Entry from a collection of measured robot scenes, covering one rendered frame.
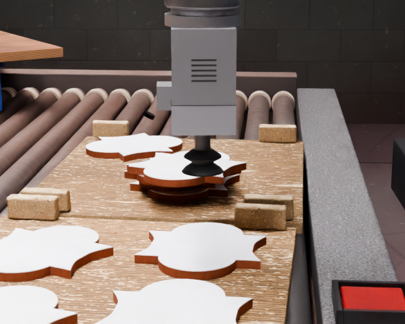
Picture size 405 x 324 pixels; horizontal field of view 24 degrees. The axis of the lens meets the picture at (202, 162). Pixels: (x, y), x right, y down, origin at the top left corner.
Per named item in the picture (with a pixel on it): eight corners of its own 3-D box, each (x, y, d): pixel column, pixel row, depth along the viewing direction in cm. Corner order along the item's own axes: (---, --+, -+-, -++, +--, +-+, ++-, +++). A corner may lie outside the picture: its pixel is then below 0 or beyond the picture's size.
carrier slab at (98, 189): (303, 150, 149) (303, 141, 148) (302, 234, 109) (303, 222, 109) (87, 144, 152) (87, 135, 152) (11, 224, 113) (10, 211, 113)
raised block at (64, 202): (71, 209, 114) (71, 187, 113) (67, 213, 112) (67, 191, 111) (24, 207, 114) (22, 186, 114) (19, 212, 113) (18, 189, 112)
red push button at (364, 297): (401, 300, 92) (402, 287, 92) (409, 326, 86) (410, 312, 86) (339, 298, 92) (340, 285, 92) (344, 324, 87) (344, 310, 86)
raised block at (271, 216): (287, 226, 107) (287, 203, 107) (286, 231, 106) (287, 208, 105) (234, 224, 108) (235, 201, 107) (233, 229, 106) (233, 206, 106)
